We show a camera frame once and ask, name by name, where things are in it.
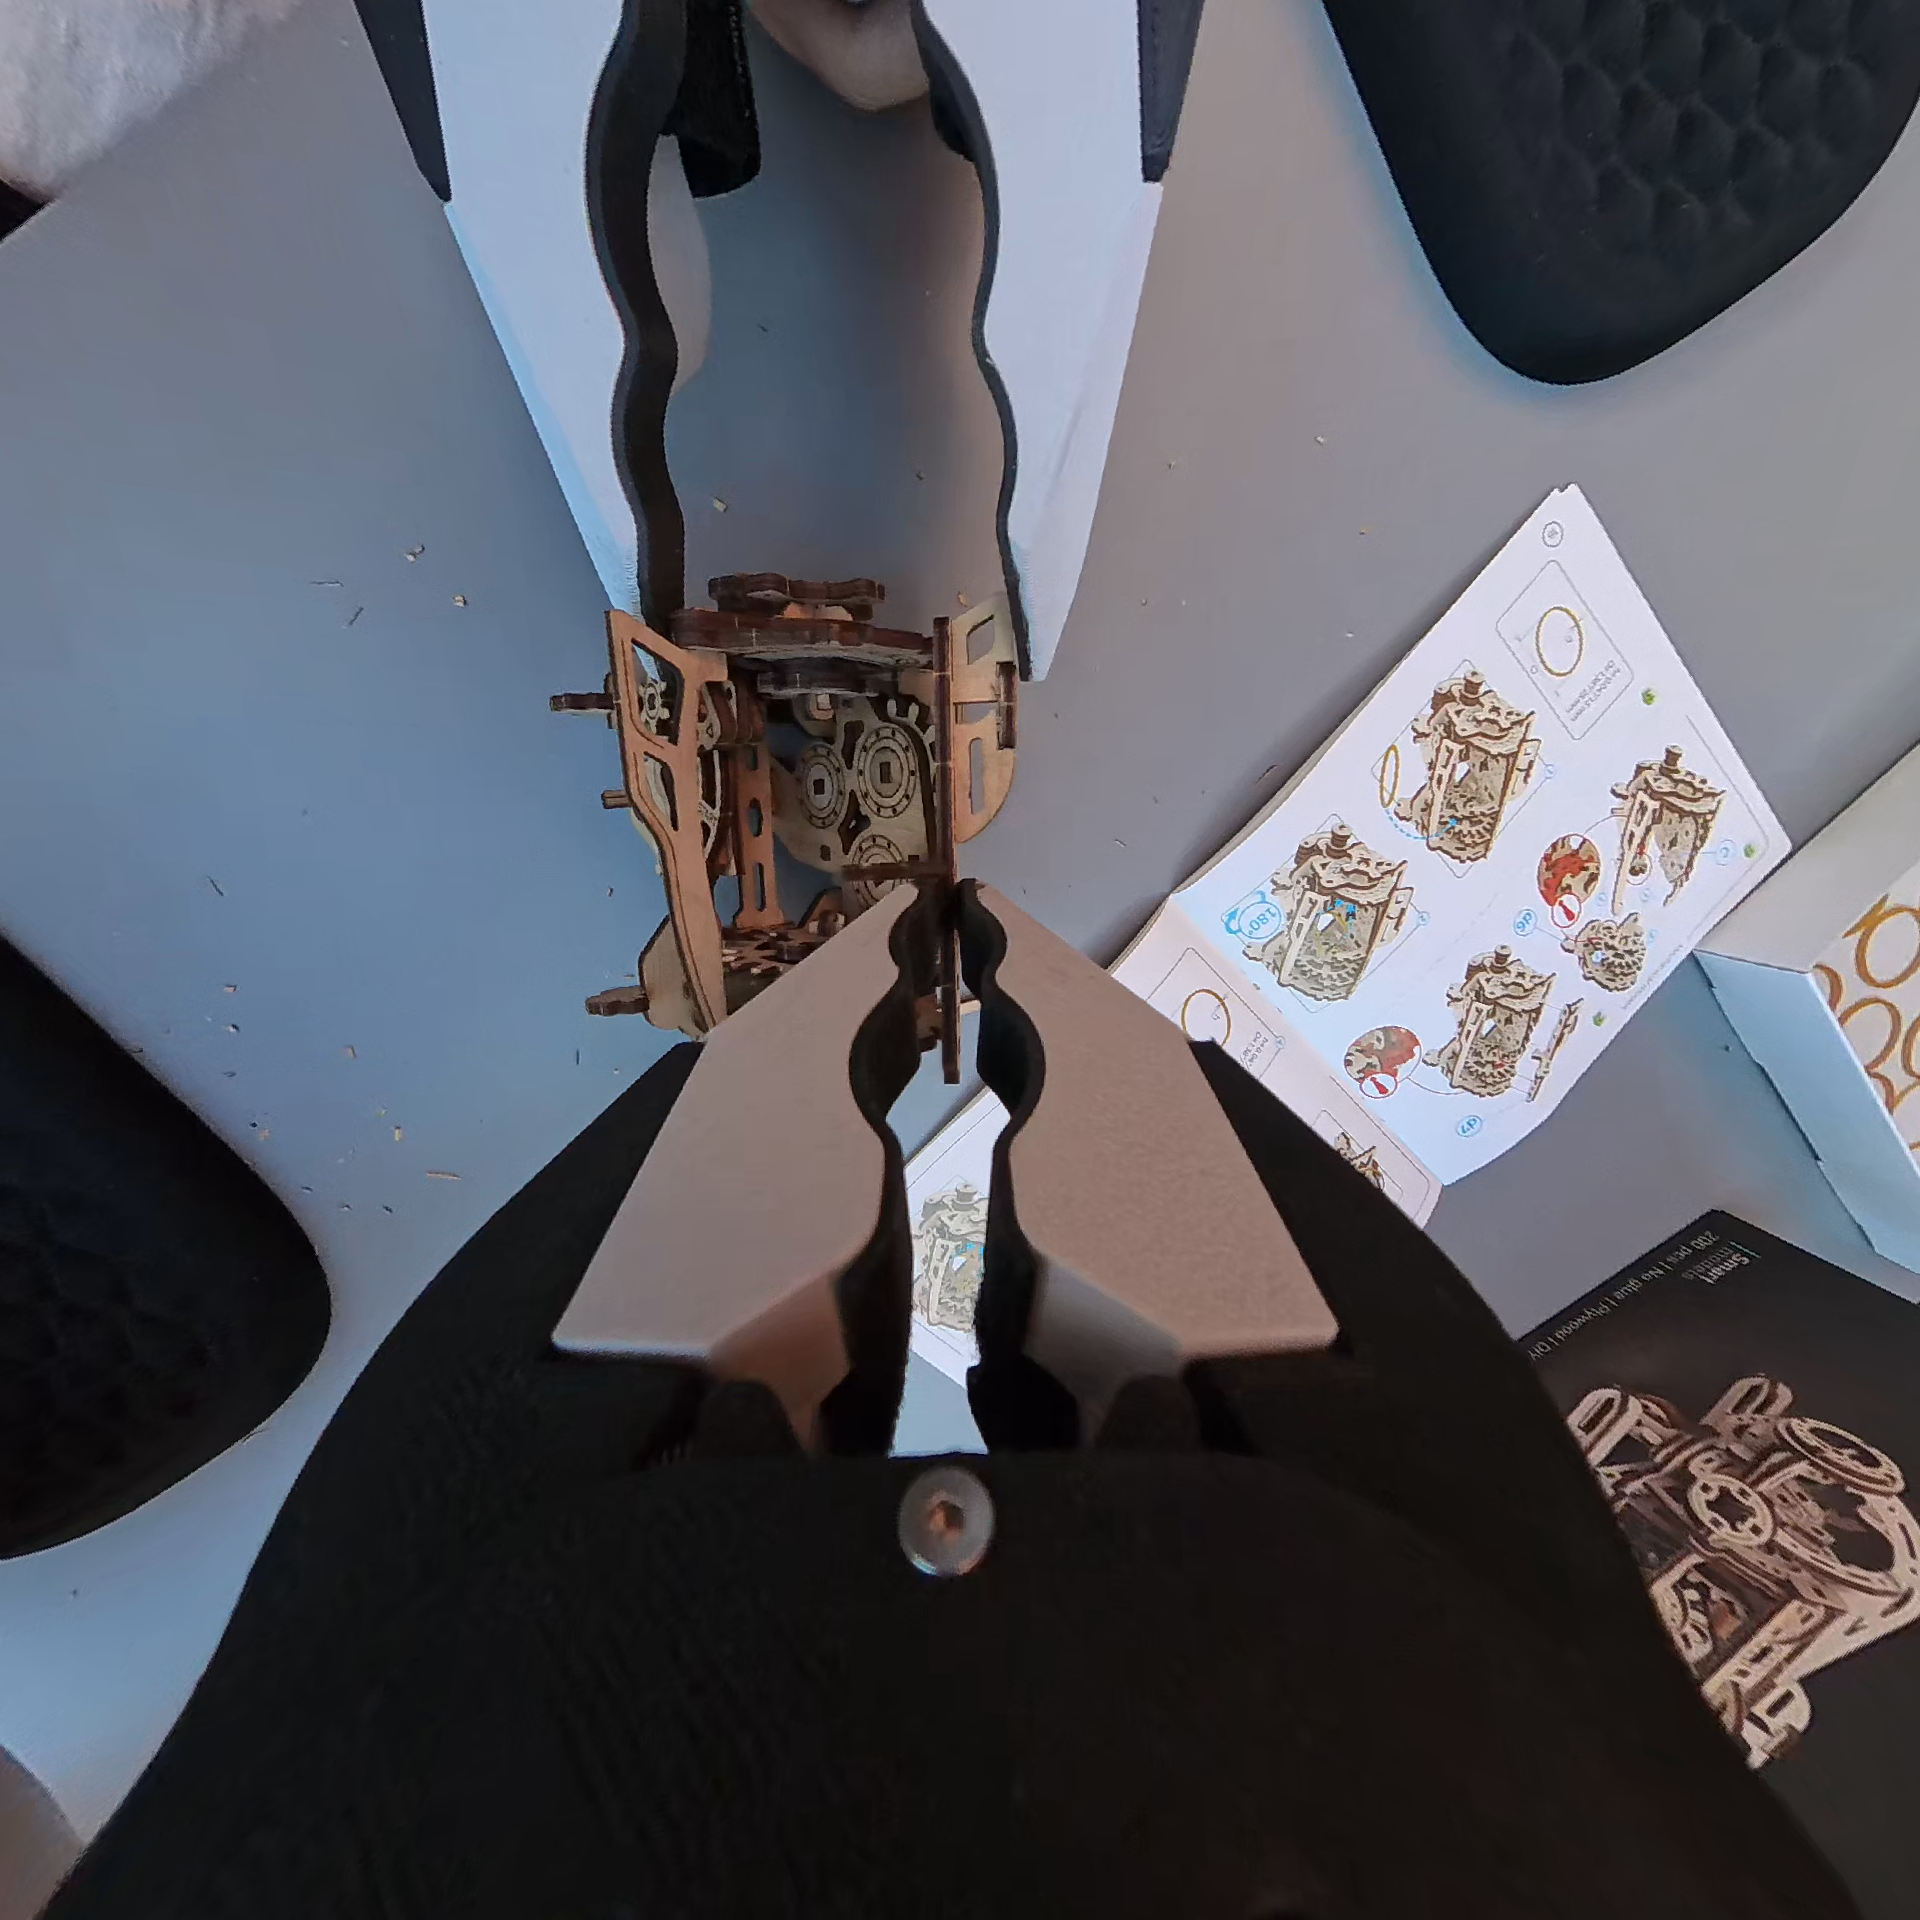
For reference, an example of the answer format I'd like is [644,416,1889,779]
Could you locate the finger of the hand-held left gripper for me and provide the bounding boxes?
[423,0,714,623]
[913,0,1167,686]

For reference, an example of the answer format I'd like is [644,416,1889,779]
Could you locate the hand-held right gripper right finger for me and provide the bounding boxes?
[955,886,1339,1458]

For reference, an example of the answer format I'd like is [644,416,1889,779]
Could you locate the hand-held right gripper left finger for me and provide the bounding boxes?
[551,886,917,1458]

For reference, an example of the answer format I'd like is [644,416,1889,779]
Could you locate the wooden mechanical puzzle model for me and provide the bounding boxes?
[545,568,1024,1082]

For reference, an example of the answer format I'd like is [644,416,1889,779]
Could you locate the white fluffy cloth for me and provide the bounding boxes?
[0,0,363,198]

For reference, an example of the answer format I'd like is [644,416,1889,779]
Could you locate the open instruction booklet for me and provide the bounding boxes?
[901,481,1795,1388]

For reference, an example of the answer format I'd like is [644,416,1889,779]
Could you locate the black textured pad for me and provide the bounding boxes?
[1320,0,1920,384]
[0,937,333,1560]

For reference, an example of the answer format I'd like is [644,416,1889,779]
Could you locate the white box with gold rings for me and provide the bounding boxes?
[1693,779,1920,1263]

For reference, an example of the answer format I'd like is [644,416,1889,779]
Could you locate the black puzzle kit box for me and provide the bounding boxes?
[1516,1205,1920,1920]

